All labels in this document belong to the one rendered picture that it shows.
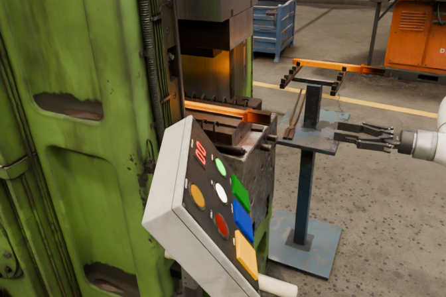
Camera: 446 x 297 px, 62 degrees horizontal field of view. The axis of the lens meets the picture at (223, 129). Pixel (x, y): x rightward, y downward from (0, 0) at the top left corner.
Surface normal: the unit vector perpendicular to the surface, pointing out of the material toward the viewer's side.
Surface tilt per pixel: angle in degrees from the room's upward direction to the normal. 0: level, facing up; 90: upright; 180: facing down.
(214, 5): 90
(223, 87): 90
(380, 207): 0
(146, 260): 90
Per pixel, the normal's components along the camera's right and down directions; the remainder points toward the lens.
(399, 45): -0.50, 0.43
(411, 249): -0.03, -0.88
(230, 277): 0.01, 0.48
